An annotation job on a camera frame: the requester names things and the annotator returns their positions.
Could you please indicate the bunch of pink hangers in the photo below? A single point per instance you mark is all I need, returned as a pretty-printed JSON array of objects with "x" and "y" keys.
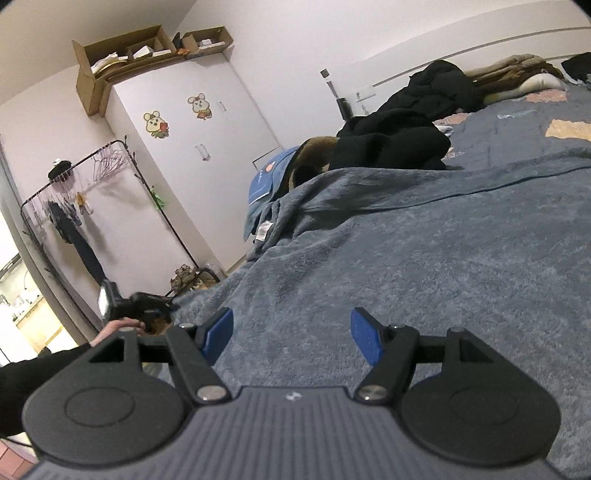
[{"x": 111, "y": 162}]

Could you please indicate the white pillow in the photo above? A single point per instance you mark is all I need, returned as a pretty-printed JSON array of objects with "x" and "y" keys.
[{"x": 540, "y": 82}]

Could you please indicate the cartoon mouse sticker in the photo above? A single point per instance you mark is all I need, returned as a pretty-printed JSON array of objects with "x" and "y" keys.
[
  {"x": 198, "y": 106},
  {"x": 154, "y": 124}
]

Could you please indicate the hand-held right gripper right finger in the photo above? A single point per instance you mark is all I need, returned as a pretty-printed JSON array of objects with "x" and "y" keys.
[{"x": 367, "y": 334}]

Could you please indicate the person's left hand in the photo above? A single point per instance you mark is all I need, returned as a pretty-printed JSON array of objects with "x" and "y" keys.
[{"x": 113, "y": 330}]

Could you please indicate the black cloth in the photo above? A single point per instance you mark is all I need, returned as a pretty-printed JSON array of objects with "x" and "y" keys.
[{"x": 577, "y": 67}]

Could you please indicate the clear bottle with black cap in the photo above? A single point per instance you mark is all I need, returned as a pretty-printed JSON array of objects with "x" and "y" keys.
[{"x": 328, "y": 81}]

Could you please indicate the blue cap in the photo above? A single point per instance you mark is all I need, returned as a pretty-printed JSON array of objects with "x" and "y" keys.
[{"x": 268, "y": 180}]

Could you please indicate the folded brown blanket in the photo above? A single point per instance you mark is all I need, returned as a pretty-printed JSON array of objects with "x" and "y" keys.
[{"x": 512, "y": 64}]

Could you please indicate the camouflage bag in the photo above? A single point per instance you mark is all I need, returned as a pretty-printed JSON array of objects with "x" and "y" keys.
[{"x": 182, "y": 278}]

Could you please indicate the person's left forearm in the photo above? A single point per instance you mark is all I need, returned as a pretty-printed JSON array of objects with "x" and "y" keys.
[{"x": 27, "y": 383}]

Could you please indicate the pile of black clothes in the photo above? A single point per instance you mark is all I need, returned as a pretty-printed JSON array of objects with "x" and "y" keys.
[{"x": 392, "y": 143}]

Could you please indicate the black puffy jacket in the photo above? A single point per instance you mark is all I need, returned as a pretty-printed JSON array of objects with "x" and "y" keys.
[{"x": 438, "y": 87}]

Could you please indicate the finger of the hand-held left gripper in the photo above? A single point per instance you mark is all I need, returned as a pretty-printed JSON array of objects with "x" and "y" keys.
[{"x": 167, "y": 304}]

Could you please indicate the brown fur-lined coat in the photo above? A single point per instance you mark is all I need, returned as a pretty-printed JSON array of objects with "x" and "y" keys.
[{"x": 318, "y": 148}]

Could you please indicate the grey fluffy fleece cloth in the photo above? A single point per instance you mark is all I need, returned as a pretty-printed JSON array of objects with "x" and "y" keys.
[{"x": 392, "y": 258}]

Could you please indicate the black metal clothes rack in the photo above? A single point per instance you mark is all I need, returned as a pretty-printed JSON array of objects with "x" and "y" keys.
[{"x": 174, "y": 229}]

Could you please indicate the hanging dark clothes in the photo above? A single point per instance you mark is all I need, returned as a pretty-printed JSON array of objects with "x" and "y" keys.
[{"x": 85, "y": 249}]

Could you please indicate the white wardrobe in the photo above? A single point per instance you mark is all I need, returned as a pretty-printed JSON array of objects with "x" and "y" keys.
[{"x": 184, "y": 184}]

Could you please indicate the small green hanging item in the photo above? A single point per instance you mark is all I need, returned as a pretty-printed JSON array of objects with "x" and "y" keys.
[{"x": 158, "y": 196}]

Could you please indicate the grey quilted patchwork bedspread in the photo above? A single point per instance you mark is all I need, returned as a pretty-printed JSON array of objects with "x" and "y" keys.
[{"x": 508, "y": 138}]

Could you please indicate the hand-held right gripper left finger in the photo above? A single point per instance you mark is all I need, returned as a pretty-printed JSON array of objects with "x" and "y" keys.
[{"x": 219, "y": 334}]

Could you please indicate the large open cardboard box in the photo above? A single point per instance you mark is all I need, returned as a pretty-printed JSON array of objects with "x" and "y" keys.
[{"x": 92, "y": 83}]

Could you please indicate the black hat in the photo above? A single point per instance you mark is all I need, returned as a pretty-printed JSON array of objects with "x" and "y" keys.
[{"x": 60, "y": 170}]

